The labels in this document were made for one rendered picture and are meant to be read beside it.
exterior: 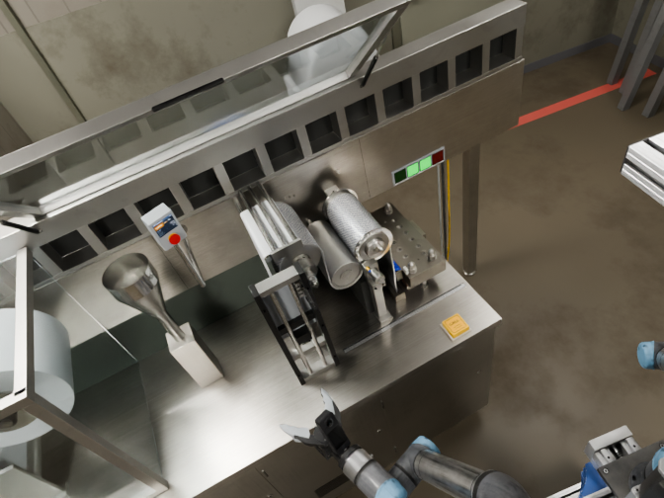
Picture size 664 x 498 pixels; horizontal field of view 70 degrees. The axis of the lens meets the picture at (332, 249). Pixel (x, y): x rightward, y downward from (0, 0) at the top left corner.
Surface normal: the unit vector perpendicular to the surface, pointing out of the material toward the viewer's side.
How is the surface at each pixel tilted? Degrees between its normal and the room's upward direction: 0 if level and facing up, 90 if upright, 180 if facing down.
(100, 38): 90
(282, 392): 0
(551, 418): 0
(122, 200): 90
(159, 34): 90
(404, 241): 0
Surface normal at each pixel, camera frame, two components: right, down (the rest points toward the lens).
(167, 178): 0.44, 0.60
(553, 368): -0.20, -0.66
